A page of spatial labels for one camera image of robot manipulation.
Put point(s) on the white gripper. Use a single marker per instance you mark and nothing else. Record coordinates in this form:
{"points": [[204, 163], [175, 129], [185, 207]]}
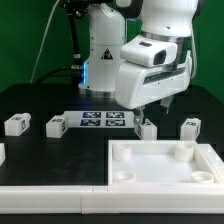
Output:
{"points": [[137, 86]]}

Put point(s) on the white marker sheet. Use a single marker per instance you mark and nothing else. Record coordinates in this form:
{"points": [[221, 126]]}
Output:
{"points": [[102, 119]]}

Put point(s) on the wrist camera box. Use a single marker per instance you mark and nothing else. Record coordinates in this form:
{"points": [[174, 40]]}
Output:
{"points": [[148, 52]]}

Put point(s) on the white front fence bar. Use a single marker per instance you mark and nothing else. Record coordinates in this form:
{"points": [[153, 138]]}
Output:
{"points": [[191, 198]]}

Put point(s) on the white square tabletop tray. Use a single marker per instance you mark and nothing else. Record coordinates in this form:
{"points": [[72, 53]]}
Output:
{"points": [[156, 162]]}

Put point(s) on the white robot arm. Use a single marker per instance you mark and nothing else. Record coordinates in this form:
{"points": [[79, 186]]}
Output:
{"points": [[100, 28]]}

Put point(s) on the white fence piece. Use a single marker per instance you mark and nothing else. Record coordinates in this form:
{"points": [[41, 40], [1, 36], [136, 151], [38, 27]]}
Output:
{"points": [[213, 163], [2, 153]]}

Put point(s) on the white right fence piece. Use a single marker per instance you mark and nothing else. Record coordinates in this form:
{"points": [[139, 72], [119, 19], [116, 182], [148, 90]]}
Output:
{"points": [[213, 163]]}

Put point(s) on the white left fence piece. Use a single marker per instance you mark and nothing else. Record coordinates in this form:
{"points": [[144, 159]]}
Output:
{"points": [[2, 153]]}

